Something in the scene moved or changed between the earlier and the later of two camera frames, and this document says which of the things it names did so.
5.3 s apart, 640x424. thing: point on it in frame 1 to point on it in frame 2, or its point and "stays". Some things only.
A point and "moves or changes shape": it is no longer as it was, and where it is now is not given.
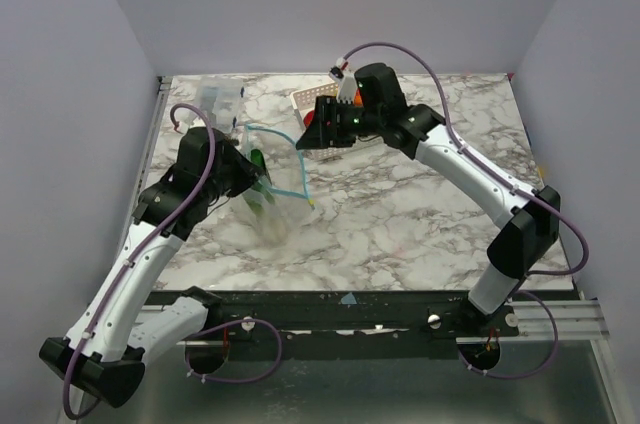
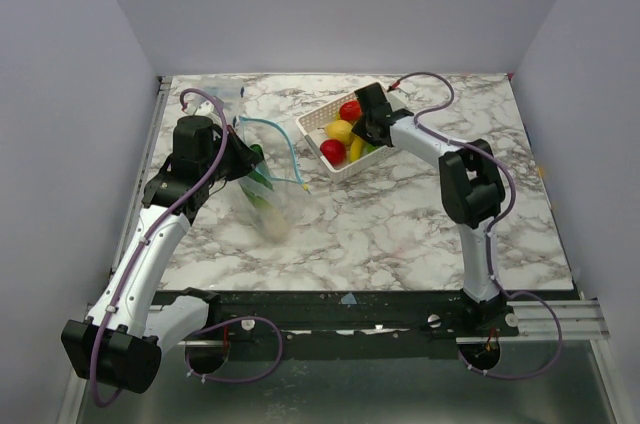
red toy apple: x=309 y=118 to x=334 y=150
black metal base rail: x=349 y=325 stays
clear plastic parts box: x=220 y=98 stays
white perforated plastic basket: x=306 y=100 to x=311 y=127
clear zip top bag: x=277 y=203 moves or changes shape
